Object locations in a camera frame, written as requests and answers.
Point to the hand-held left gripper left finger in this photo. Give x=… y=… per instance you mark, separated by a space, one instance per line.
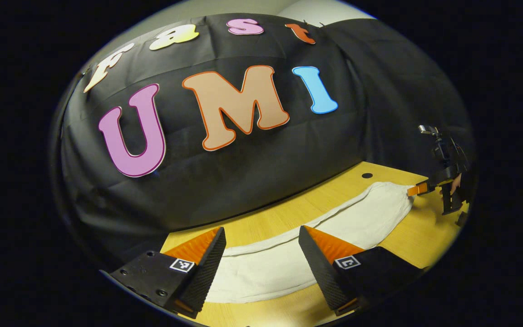
x=207 y=272

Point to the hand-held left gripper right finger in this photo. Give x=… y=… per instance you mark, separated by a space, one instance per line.
x=320 y=272

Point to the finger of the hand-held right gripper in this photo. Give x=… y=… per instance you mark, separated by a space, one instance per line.
x=418 y=189

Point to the white jeans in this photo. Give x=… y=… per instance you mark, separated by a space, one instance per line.
x=279 y=268

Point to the black backdrop cloth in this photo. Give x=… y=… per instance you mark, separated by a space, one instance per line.
x=252 y=181

